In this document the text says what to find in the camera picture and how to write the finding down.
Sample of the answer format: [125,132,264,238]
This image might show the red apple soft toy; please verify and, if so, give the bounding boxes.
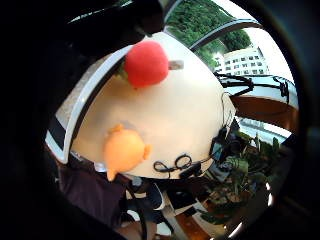
[115,40,185,90]

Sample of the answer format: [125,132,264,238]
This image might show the green trees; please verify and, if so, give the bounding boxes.
[165,0,253,69]

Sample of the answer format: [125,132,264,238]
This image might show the dark curved railing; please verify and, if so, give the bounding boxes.
[189,18,264,52]

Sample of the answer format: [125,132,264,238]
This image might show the white building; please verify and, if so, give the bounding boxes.
[214,46,271,77]

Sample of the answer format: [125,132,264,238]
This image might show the orange fish soft toy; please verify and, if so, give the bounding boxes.
[102,123,154,183]

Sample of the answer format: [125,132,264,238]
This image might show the brown wooden bench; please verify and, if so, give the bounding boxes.
[230,94,300,134]

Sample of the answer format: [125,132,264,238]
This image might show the small black box device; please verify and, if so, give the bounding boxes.
[179,161,204,180]

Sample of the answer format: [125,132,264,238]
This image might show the the person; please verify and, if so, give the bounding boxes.
[54,153,161,240]

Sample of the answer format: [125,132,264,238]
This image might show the green potted plants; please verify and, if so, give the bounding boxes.
[199,132,285,226]

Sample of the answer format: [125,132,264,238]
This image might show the thin black cable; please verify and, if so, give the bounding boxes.
[220,91,236,129]

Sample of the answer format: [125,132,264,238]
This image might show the black camera on stand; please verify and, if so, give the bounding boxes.
[209,118,249,165]

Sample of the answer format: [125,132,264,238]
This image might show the black looped cable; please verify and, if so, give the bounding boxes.
[152,153,195,174]

